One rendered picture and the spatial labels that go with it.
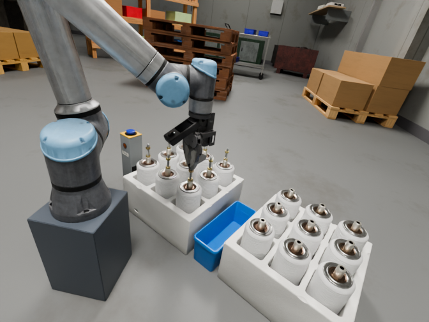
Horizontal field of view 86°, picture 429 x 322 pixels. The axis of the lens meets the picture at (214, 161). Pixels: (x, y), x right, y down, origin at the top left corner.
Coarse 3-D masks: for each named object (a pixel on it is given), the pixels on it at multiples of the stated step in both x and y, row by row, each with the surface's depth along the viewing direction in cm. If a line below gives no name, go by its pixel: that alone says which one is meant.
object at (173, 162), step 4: (160, 152) 108; (160, 156) 104; (176, 156) 106; (160, 160) 104; (164, 160) 103; (172, 160) 103; (176, 160) 105; (160, 164) 105; (164, 164) 104; (172, 164) 104; (176, 164) 106; (160, 168) 106; (164, 168) 105; (172, 168) 106
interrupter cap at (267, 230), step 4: (252, 220) 75; (256, 220) 75; (252, 224) 73; (256, 224) 74; (268, 224) 74; (252, 228) 72; (256, 228) 72; (264, 228) 73; (268, 228) 73; (272, 228) 73; (256, 232) 71; (260, 232) 71; (264, 232) 71; (268, 232) 71
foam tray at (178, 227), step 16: (128, 176) 99; (128, 192) 101; (144, 192) 93; (224, 192) 98; (240, 192) 112; (144, 208) 97; (160, 208) 89; (176, 208) 86; (208, 208) 89; (224, 208) 103; (160, 224) 93; (176, 224) 86; (192, 224) 83; (176, 240) 90; (192, 240) 89
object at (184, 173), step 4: (176, 168) 101; (180, 168) 98; (196, 168) 100; (180, 172) 98; (184, 172) 97; (188, 172) 98; (192, 172) 98; (196, 172) 101; (180, 176) 99; (184, 176) 98; (188, 176) 98; (192, 176) 100; (196, 176) 102; (180, 180) 100; (184, 180) 99; (196, 180) 104
